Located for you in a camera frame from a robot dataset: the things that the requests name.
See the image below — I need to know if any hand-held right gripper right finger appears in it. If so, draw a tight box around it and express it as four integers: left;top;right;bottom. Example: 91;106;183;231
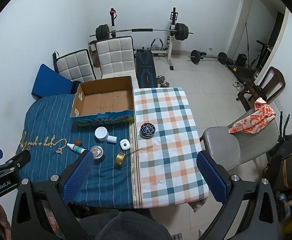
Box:
196;151;280;240

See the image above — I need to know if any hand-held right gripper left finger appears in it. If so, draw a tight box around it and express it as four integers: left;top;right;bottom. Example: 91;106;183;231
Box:
11;151;95;240

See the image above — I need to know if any white spray bottle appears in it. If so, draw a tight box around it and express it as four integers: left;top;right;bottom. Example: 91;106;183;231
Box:
66;143;87;155

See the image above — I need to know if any silver round tin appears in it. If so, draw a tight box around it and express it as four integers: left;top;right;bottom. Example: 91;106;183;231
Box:
89;145;106;162

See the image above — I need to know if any gold round tin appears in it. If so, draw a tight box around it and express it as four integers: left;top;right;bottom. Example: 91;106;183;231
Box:
115;152;127;167

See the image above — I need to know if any white round jar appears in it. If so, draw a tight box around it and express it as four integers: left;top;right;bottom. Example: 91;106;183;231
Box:
95;127;109;141

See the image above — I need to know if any cardboard box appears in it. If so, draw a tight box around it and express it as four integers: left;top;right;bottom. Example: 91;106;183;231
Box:
70;76;136;126

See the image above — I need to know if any grey chair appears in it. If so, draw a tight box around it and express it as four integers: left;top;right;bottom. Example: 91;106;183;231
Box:
199;115;280;167

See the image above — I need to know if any person's dark clothing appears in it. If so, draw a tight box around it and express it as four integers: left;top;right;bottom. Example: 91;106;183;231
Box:
78;211;173;240

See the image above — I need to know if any orange and white cloth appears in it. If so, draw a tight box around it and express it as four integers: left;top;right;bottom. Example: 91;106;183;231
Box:
228;97;276;134

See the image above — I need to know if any black round tin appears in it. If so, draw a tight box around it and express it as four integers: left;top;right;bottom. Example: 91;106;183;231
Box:
139;122;157;139

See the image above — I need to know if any blue foam mat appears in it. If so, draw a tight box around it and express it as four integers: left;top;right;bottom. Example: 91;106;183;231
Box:
31;64;74;99

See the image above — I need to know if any grey dumbbell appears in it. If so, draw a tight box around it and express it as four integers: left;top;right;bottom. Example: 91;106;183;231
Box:
157;76;170;88

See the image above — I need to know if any black bench with yellow label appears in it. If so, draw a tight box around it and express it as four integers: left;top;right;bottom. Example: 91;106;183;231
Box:
227;64;259;81

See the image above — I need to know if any dark wooden chair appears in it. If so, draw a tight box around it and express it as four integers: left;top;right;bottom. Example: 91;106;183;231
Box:
236;66;285;112

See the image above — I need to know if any short barbell with black plates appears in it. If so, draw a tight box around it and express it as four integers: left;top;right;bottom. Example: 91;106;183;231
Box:
187;50;228;65

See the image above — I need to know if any black exercise machine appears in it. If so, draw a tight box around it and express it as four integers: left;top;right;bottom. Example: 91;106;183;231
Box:
246;40;272;70

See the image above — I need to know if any white barbell rack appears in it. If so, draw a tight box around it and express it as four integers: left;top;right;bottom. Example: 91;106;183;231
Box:
109;7;180;70

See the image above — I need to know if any long barbell with black plates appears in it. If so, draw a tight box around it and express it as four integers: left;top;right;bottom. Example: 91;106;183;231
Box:
89;23;193;42

